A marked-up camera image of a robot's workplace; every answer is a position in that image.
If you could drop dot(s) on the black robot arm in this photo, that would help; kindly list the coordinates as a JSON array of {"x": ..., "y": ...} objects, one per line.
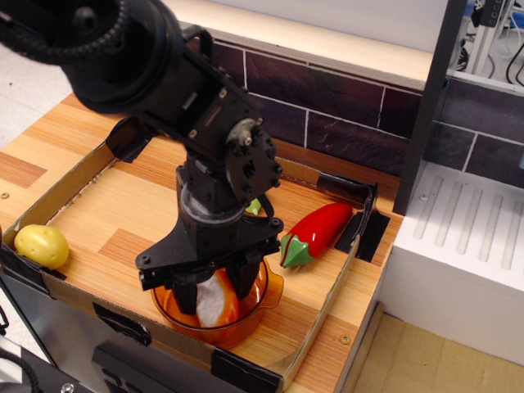
[{"x": 132, "y": 59}]

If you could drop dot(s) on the black vertical post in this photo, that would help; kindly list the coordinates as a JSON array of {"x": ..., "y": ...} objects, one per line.
[{"x": 441, "y": 64}]

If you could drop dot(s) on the green toy pear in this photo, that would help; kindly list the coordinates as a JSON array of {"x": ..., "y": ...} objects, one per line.
[{"x": 254, "y": 208}]

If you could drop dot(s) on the orange transparent plastic pot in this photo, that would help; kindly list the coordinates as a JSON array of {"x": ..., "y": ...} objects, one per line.
[{"x": 265, "y": 294}]

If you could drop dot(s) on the red toy chili pepper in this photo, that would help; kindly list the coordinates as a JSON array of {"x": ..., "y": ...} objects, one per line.
[{"x": 311, "y": 236}]

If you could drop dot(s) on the white drain board sink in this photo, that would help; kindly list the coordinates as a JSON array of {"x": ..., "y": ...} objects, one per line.
[{"x": 456, "y": 267}]

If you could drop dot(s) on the yellow toy potato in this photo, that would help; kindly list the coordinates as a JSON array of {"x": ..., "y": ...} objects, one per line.
[{"x": 44, "y": 245}]

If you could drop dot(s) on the cardboard fence with black tape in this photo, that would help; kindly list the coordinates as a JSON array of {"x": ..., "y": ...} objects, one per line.
[{"x": 60, "y": 173}]

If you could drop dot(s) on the salmon sushi toy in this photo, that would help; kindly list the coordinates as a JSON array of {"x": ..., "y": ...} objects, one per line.
[{"x": 217, "y": 304}]

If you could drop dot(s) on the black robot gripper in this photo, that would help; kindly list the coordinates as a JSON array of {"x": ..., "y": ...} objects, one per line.
[{"x": 192, "y": 251}]

